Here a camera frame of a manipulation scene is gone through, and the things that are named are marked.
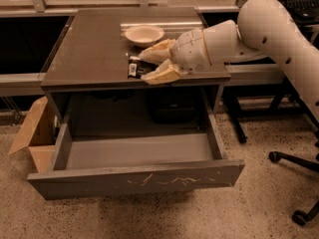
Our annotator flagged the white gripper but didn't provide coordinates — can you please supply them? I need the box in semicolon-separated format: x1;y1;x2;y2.
139;29;210;85

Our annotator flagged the black rxbar chocolate wrapper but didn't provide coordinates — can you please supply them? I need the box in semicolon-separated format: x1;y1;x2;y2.
128;56;158;79

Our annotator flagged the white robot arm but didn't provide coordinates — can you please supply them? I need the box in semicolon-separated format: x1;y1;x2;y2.
139;0;319;120

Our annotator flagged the grey cabinet with glass top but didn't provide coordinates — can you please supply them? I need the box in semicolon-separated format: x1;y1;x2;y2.
40;6;232;136

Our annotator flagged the grey open top drawer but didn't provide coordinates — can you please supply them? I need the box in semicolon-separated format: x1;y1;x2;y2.
26;87;246;201

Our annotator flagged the white paper bowl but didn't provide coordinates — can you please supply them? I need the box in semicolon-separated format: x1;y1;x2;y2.
125;25;164;48

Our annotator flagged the black bin under cabinet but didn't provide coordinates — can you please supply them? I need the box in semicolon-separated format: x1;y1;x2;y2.
146;88;200;123

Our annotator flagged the brown cardboard box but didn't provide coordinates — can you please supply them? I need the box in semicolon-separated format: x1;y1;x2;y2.
9;97;55;173

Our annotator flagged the black laptop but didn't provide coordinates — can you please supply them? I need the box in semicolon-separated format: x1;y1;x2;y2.
276;0;319;22

